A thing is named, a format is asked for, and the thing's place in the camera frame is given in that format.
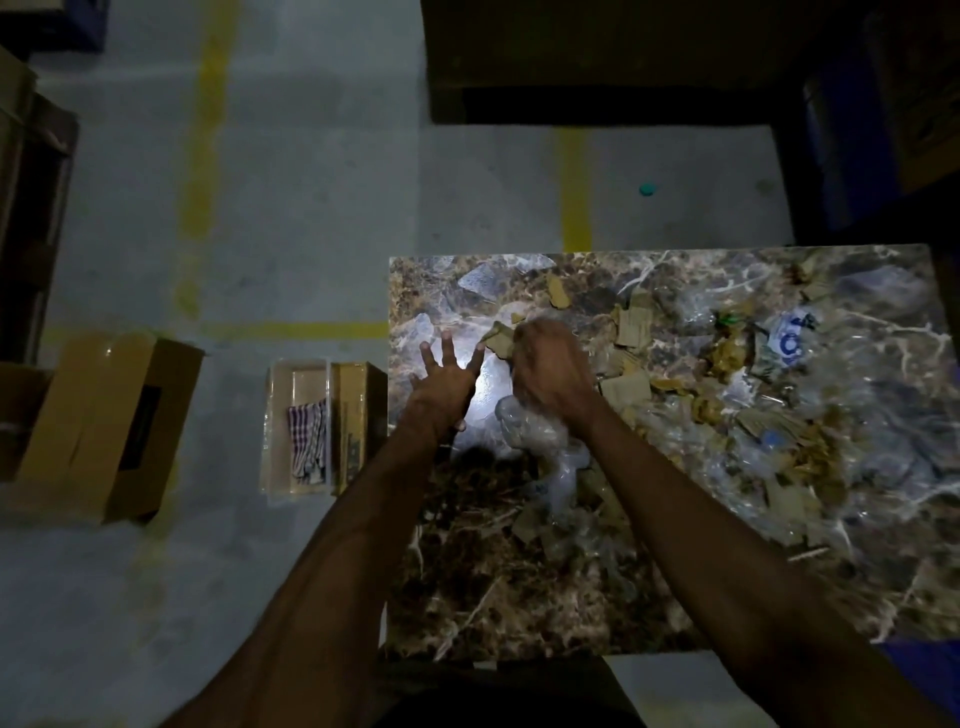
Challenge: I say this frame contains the clear plastic tray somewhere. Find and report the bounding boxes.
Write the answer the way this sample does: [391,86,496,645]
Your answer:
[260,358,333,498]

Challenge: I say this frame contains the person's right forearm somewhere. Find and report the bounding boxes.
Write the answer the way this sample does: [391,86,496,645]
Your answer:
[573,393,960,728]

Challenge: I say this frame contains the large dark cardboard box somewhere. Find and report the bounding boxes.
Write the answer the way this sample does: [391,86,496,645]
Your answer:
[420,0,819,127]

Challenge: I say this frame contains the person's left forearm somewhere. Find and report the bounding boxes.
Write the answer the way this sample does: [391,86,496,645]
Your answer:
[161,408,470,728]

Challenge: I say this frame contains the checked cloth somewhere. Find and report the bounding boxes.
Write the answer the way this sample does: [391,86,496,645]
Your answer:
[286,399,330,485]

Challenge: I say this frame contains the person's dark shorts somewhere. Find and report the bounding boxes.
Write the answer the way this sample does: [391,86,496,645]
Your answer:
[375,656,648,728]

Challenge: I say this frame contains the clear plastic wrap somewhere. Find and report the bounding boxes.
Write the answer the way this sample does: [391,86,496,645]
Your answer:
[491,391,594,526]

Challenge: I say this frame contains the person's left hand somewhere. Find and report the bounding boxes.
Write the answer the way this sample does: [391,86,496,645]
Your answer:
[408,330,487,436]

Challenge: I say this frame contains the person's right hand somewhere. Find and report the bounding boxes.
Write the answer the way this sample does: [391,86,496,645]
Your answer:
[510,318,603,421]

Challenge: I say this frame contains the open brown cardboard box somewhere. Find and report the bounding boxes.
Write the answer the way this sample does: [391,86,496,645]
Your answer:
[0,332,207,525]

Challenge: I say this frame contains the narrow brown cardboard box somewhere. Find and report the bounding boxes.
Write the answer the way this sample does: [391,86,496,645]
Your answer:
[330,362,390,496]

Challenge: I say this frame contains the spread clear plastic sheets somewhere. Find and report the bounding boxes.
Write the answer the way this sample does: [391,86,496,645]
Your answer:
[393,253,954,571]

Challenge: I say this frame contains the pile of brown cardboard scraps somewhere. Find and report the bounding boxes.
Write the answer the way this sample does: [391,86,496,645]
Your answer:
[517,258,849,556]

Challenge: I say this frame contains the brown cardboard scrap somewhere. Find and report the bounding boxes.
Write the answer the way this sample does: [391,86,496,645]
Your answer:
[480,321,519,360]

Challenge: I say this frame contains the blue and white plastic wrapper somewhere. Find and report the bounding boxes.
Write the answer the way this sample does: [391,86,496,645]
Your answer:
[753,306,822,376]

